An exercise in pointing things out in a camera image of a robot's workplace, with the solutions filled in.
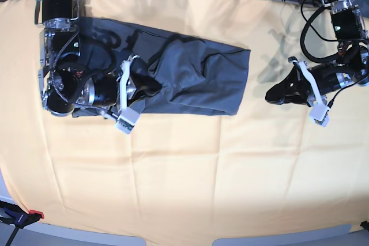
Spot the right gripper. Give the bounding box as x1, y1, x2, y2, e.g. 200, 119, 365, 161
103, 54, 161, 120

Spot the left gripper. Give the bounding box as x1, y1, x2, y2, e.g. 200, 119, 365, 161
264, 55, 332, 114

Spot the dark grey T-shirt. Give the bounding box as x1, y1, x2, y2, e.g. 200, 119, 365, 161
78, 17, 250, 116

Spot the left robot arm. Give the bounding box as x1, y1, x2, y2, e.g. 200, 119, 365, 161
265, 0, 368, 112

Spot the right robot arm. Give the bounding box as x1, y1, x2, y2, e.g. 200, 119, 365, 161
35, 0, 161, 120

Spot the yellow table cloth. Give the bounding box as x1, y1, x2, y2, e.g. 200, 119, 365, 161
1, 0, 368, 245

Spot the blue red clamp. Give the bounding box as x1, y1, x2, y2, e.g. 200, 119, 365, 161
1, 201, 44, 229

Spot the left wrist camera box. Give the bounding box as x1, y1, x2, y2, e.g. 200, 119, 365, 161
309, 103, 330, 127

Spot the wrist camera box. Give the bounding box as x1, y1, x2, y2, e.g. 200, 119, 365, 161
115, 107, 141, 135
309, 103, 330, 127

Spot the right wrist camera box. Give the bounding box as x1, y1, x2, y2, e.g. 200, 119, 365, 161
115, 107, 141, 135

